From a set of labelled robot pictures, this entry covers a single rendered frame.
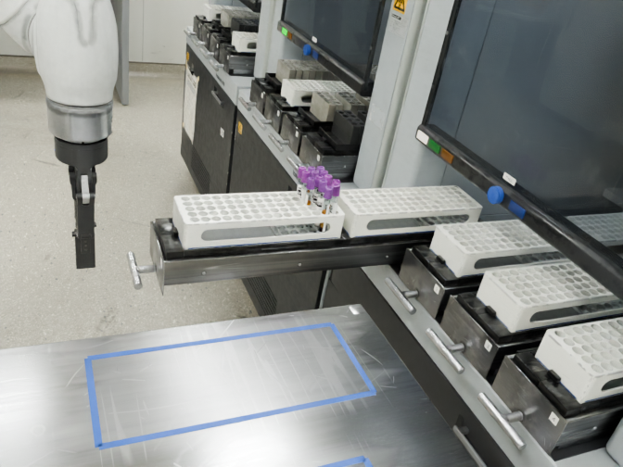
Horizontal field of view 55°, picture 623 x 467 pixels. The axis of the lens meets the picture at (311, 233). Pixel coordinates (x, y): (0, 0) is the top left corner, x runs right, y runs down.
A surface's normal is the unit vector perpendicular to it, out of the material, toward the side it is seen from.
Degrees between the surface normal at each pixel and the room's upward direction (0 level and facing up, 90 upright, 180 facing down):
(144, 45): 90
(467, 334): 90
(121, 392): 0
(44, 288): 0
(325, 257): 90
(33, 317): 0
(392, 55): 90
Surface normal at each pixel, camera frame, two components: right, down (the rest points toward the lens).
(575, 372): -0.92, 0.06
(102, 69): 0.77, 0.44
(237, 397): 0.16, -0.85
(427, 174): 0.37, 0.52
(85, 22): 0.55, 0.36
